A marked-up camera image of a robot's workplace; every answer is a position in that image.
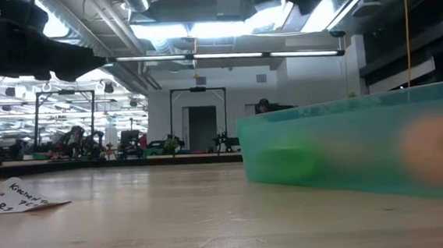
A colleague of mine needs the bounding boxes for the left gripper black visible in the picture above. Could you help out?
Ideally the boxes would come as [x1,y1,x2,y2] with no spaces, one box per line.
[0,10,109,88]

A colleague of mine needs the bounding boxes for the green toy cabbage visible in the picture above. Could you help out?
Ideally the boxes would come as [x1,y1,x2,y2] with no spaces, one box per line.
[255,130,322,183]

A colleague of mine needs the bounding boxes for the ribbed orange toy fruit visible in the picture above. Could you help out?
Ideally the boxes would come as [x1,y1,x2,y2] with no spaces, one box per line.
[396,114,443,190]

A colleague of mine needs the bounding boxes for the teal translucent tupperware container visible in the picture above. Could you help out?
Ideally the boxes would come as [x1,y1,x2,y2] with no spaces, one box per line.
[233,80,443,218]

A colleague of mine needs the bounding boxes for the long ceiling light bar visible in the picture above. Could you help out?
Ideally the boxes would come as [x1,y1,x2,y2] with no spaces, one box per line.
[113,41,346,73]

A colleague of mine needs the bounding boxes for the small background green plant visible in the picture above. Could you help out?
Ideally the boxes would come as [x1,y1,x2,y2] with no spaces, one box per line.
[162,136,182,156]

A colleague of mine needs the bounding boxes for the grey double door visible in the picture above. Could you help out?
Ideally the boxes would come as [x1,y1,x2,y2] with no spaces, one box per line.
[180,104,220,154]

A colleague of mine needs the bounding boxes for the white handwritten paper label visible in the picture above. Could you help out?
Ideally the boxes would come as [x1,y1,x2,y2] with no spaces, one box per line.
[0,172,72,214]

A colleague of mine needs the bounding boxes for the black gantry frame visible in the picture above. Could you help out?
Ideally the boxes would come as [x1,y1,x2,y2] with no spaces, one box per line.
[31,87,100,161]
[167,85,232,159]

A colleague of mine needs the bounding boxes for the black metal table frame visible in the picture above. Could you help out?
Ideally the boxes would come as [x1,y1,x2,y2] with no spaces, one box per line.
[0,145,243,179]

